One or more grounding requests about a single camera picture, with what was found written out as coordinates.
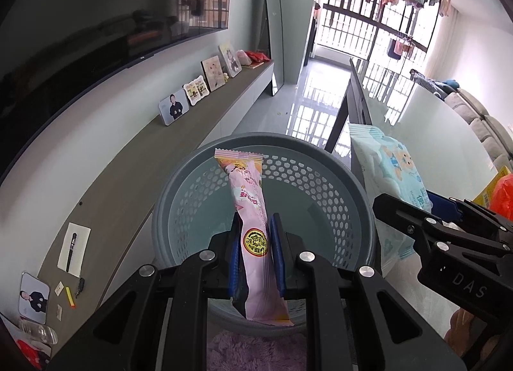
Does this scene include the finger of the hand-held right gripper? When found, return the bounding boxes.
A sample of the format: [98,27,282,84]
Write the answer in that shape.
[373,194,513,258]
[427,191,513,243]

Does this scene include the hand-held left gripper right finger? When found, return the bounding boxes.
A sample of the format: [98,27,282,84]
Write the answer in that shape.
[268,214,469,371]

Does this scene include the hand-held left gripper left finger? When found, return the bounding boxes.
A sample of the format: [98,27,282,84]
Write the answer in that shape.
[47,213,246,371]

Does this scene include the light blue wet wipes pack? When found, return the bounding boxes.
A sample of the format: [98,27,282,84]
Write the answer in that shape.
[348,123,433,279]

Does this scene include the orange plastic bag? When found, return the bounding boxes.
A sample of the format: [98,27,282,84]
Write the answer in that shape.
[490,173,513,221]

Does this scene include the pink snack packet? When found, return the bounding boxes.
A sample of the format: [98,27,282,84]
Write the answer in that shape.
[214,148,295,326]

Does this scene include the grey perforated plastic basket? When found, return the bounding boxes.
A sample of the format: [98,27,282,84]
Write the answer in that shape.
[151,133,379,335]

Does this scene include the person's right hand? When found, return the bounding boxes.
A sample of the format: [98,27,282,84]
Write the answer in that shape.
[443,309,498,358]

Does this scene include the yellow packet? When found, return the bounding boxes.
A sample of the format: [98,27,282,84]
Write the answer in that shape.
[473,165,511,207]

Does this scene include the glass dining table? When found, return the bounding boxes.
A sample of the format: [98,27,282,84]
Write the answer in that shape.
[324,58,513,348]

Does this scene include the beige sofa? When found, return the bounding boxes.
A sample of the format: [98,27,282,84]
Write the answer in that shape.
[443,88,513,173]

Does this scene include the purple fluffy rug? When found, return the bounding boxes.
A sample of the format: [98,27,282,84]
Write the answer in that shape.
[206,331,307,371]

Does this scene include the plaid garment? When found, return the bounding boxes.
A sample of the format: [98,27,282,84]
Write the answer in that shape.
[409,69,447,99]

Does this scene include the grey television console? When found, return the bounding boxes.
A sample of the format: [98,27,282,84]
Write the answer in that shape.
[0,59,275,356]

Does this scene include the white paper sheet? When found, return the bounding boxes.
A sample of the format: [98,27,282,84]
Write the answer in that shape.
[57,222,91,277]

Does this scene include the small hanging garments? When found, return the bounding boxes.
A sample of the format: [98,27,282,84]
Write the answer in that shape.
[387,35,415,61]

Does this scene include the black pen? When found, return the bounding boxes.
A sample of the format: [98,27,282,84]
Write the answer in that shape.
[65,233,78,271]

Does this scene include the rounded portrait photo tile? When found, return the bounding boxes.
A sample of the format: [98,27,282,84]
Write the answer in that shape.
[19,273,51,324]

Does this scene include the clear plastic bottle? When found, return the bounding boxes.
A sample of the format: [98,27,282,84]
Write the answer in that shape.
[18,319,59,345]

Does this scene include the black window grille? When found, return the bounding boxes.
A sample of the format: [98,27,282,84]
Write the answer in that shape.
[308,0,442,147]

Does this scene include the red packet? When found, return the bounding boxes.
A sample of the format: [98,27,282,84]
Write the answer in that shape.
[12,339,51,369]

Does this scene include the tall leaning mirror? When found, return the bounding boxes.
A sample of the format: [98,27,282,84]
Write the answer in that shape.
[258,0,285,96]

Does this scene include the large black television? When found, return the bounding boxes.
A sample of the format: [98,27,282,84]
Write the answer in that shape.
[0,0,235,179]

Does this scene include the portrait photo frame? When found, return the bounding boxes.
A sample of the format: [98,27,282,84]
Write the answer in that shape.
[159,88,190,127]

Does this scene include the scalloped white photo frame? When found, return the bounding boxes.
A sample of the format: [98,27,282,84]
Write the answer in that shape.
[183,78,211,106]

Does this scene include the beige child photo frame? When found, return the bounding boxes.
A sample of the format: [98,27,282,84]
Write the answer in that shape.
[201,56,226,92]

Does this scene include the pink child photo frame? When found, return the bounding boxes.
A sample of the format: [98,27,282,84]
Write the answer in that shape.
[218,43,242,77]

